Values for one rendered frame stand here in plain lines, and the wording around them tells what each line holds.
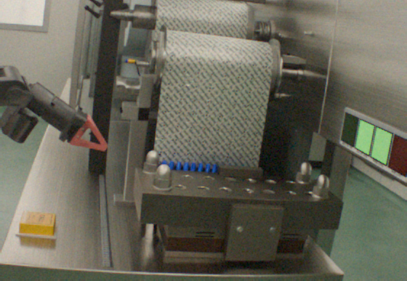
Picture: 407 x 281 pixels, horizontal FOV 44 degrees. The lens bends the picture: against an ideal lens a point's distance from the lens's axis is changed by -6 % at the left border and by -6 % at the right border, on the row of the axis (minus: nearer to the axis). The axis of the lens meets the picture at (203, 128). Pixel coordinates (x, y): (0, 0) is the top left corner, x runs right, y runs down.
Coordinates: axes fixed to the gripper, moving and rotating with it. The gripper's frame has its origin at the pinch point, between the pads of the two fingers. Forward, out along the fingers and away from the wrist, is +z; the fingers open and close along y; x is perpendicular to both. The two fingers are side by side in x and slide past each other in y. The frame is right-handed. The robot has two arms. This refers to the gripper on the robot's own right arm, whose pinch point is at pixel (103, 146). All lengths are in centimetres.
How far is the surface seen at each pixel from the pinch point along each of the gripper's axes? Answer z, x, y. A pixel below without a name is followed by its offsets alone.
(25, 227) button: -5.3, -19.7, 14.0
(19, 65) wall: -55, -91, -556
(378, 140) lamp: 29, 34, 35
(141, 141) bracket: 7.7, 4.5, -7.2
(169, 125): 8.6, 12.0, 0.9
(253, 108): 21.0, 25.7, 0.9
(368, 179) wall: 290, 55, -340
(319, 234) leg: 64, 11, -12
